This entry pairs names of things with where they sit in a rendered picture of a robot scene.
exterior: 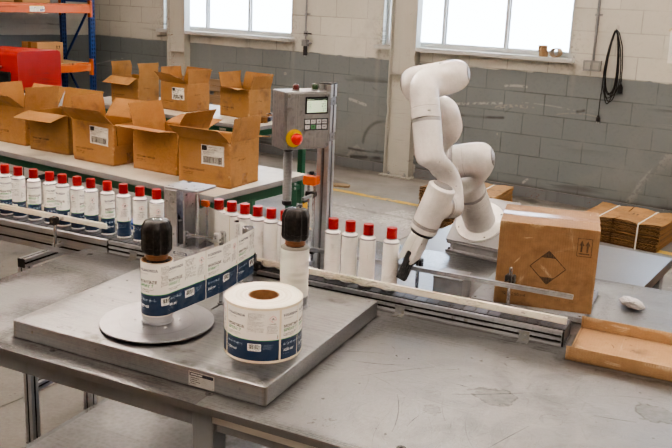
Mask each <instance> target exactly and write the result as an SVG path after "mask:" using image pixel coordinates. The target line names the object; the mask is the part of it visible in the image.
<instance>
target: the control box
mask: <svg viewBox="0 0 672 448"><path fill-rule="evenodd" d="M299 89H300V91H292V89H273V111H272V146H275V147H277V148H280V149H282V150H298V149H315V148H327V147H328V144H329V119H330V93H329V91H327V90H324V91H323V90H319V91H311V89H312V88H299ZM306 97H328V113H327V114H305V104H306ZM311 118H328V130H308V131H304V119H311ZM295 133H299V134H301V135H302V137H303V140H302V143H301V144H300V145H294V144H293V143H292V141H291V137H292V135H293V134H295Z"/></svg>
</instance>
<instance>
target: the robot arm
mask: <svg viewBox="0 0 672 448"><path fill-rule="evenodd" d="M400 79H401V80H400V87H401V91H402V93H403V95H404V96H405V98H406V99H407V100H408V101H409V102H410V107H411V119H412V130H413V140H414V151H415V158H416V161H417V163H418V164H419V165H421V166H423V167H425V168H427V169H428V170H430V172H431V174H432V175H433V176H434V177H436V179H437V180H431V181H430V182H429V183H428V186H427V188H426V190H425V193H424V195H423V197H422V199H421V202H420V204H419V206H418V208H417V211H416V213H415V215H414V217H413V220H412V222H411V233H410V234H409V236H408V238H407V240H406V242H405V244H404V246H403V248H402V250H401V252H400V254H399V256H398V259H402V258H403V257H404V256H405V257H404V259H403V262H402V264H401V267H400V269H399V271H398V273H397V276H396V277H397V278H399V279H400V280H402V281H406V280H407V278H408V276H409V274H410V271H411V270H410V269H412V267H413V265H414V263H415V262H416V261H417V260H419V259H420V258H421V256H422V254H423V252H424V250H425V248H426V246H427V243H428V241H429V239H432V238H433V237H434V236H436V234H437V232H438V229H439V227H440V225H441V223H442V221H443V220H444V219H445V218H457V219H456V229H457V232H458V234H459V235H460V236H461V237H462V238H463V239H465V240H468V241H471V242H483V241H487V240H489V239H492V238H493V237H495V236H496V235H497V234H498V233H499V232H500V221H501V218H502V216H503V211H502V210H501V209H500V207H498V206H497V205H495V204H493V203H490V200H489V196H488V193H487V190H486V187H485V183H484V182H485V181H486V179H487V178H488V177H489V176H490V174H491V172H492V170H493V168H494V165H495V153H494V151H493V149H492V148H491V147H490V146H489V145H488V144H486V143H483V142H472V143H464V144H457V145H453V144H454V143H455V142H456V141H457V140H458V139H459V137H460V135H461V133H462V128H463V124H462V118H461V115H460V111H459V108H458V106H457V104H456V103H455V102H454V101H453V100H452V99H451V98H449V97H447V96H445V95H449V94H453V93H456V92H458V91H461V90H462V89H464V88H465V87H466V86H467V85H468V83H469V80H470V69H469V67H468V65H467V64H466V63H465V62H463V61H461V60H448V61H442V62H436V63H430V64H424V65H418V66H414V67H411V68H408V69H407V70H405V71H404V73H403V74H402V76H401V78H400Z"/></svg>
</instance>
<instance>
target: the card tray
mask: <svg viewBox="0 0 672 448"><path fill-rule="evenodd" d="M565 359H567V360H571V361H576V362H581V363H585V364H590V365H595V366H599V367H604V368H609V369H613V370H618V371H623V372H627V373H632V374H637V375H641V376H646V377H651V378H655V379H660V380H665V381H669V382H672V333H671V332H665V331H660V330H655V329H650V328H644V327H639V326H634V325H629V324H623V323H618V322H613V321H608V320H602V319H597V318H592V317H587V316H582V323H581V328H580V330H579V332H578V334H577V336H576V338H575V340H574V342H573V344H572V346H568V345H567V346H566V354H565Z"/></svg>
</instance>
